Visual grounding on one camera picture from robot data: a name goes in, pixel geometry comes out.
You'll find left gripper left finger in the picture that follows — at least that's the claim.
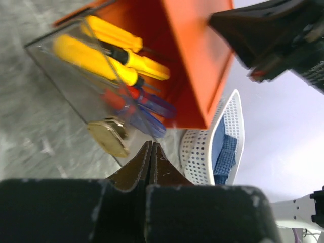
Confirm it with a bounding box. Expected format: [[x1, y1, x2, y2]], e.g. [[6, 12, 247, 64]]
[[1, 141, 152, 242]]

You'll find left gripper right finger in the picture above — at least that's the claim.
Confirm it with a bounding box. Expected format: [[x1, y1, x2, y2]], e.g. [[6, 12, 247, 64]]
[[145, 143, 282, 242]]

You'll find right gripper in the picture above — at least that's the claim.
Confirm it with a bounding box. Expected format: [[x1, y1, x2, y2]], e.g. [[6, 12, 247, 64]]
[[208, 1, 323, 93]]

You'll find red blue screwdriver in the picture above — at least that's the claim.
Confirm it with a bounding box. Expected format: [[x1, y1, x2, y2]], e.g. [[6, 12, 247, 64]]
[[126, 86, 177, 119], [102, 89, 166, 138]]

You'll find yellow slim screwdriver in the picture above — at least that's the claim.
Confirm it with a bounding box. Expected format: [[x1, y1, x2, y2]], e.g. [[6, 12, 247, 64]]
[[80, 16, 143, 53]]

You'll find orange drawer cabinet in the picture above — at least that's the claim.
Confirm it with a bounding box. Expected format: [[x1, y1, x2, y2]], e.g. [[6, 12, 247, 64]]
[[52, 0, 235, 130]]

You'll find white plastic basket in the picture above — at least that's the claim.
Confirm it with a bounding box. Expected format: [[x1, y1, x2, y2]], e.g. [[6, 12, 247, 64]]
[[179, 90, 245, 185]]

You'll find blue checked cloth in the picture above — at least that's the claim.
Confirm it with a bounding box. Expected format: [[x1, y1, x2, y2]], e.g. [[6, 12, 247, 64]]
[[212, 117, 237, 185]]

